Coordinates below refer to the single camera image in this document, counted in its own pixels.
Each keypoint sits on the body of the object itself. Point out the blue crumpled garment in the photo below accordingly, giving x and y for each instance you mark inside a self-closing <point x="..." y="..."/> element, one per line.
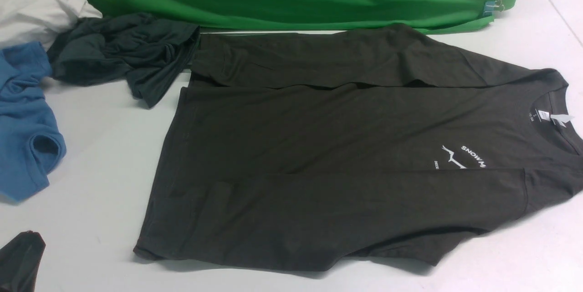
<point x="31" y="145"/>

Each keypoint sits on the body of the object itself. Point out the blue binder clip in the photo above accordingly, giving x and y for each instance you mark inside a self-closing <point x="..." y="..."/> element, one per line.
<point x="492" y="7"/>

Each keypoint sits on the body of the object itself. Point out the dark teal crumpled garment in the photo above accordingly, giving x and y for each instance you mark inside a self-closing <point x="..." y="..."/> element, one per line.
<point x="146" y="51"/>

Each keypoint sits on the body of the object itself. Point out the white crumpled garment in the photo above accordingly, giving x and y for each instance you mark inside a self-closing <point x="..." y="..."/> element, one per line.
<point x="22" y="21"/>

